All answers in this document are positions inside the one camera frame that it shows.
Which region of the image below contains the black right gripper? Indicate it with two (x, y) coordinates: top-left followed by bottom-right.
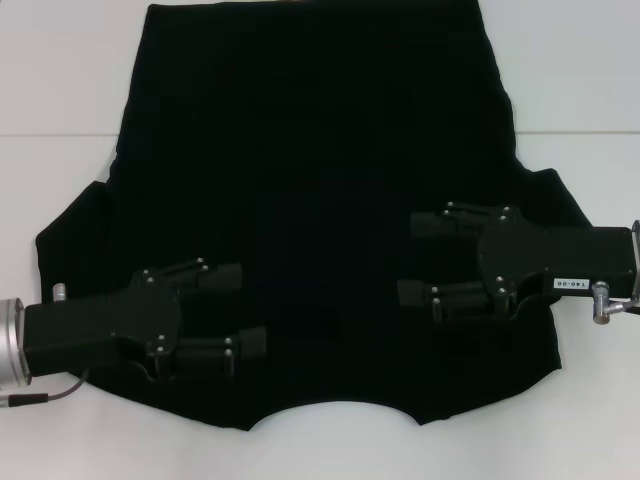
(396, 201), (634, 327)

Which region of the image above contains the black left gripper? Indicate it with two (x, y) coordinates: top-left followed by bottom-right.
(23, 257), (267, 382)

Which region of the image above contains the black shirt with FREE print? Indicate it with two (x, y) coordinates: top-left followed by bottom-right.
(22, 2), (599, 434)

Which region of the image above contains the silver right wrist elbow connector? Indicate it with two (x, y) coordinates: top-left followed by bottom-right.
(591, 281), (635, 327)

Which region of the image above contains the thin left wrist cable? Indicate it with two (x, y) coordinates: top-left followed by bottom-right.
(0, 368), (92, 409)

